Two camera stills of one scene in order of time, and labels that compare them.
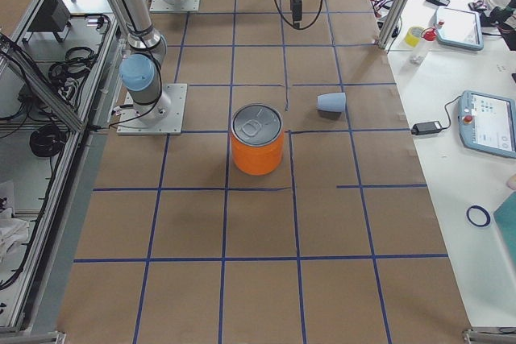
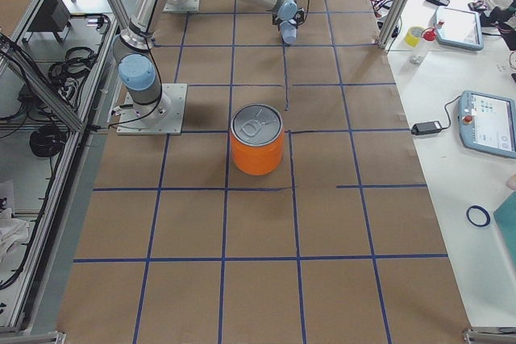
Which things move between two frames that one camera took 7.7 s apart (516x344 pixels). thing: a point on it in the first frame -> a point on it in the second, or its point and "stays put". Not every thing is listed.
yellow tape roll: (413, 36) stays put
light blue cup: (331, 101) -> (289, 31)
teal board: (505, 219) stays put
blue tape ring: (484, 211) stays put
